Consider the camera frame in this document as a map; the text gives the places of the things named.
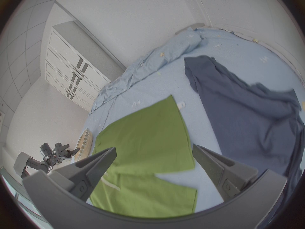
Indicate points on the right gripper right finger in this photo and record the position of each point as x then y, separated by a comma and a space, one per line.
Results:
219, 170

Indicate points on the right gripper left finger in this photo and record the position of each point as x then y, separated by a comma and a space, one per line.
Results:
93, 173

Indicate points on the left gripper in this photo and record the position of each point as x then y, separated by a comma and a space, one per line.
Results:
64, 155

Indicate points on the green shorts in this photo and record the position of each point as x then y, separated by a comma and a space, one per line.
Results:
147, 137

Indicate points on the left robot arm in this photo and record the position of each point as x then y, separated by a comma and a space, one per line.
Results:
35, 164

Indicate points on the round woven basket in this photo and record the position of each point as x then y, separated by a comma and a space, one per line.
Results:
84, 142

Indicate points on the dark blue garment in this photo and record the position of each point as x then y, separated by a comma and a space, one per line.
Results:
238, 118

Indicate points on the bed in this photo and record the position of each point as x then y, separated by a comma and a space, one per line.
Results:
166, 87

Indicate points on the window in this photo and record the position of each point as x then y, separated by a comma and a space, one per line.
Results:
20, 192

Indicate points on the white wardrobe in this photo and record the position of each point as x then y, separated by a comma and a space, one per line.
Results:
71, 63

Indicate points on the pale blue quilt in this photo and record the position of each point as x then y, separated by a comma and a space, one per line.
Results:
152, 58

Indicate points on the grey bedside table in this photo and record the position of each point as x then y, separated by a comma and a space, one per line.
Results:
199, 25

